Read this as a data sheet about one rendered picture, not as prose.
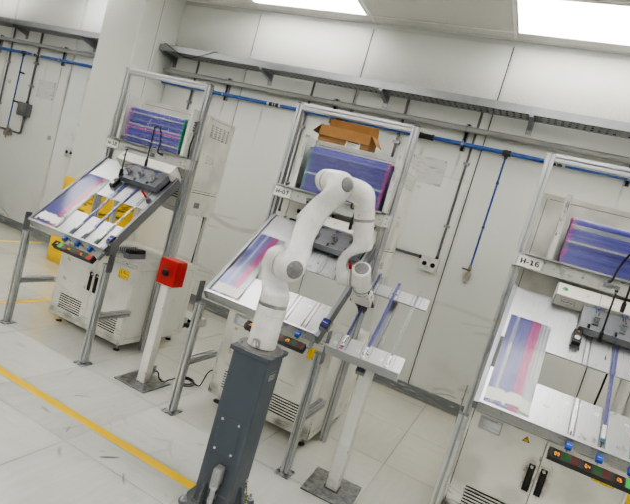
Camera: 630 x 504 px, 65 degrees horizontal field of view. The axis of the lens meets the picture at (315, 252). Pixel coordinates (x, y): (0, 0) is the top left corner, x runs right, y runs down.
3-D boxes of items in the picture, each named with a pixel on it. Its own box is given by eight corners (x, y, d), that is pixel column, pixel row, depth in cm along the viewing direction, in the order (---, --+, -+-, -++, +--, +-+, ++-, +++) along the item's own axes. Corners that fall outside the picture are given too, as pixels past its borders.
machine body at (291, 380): (304, 451, 273) (335, 346, 267) (204, 400, 300) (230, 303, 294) (344, 418, 333) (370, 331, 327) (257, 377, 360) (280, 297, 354)
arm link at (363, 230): (336, 219, 209) (334, 287, 216) (374, 220, 207) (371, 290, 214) (338, 216, 218) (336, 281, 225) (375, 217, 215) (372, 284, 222)
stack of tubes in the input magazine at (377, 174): (377, 210, 274) (391, 163, 272) (298, 188, 294) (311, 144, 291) (383, 212, 286) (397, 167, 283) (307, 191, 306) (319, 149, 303)
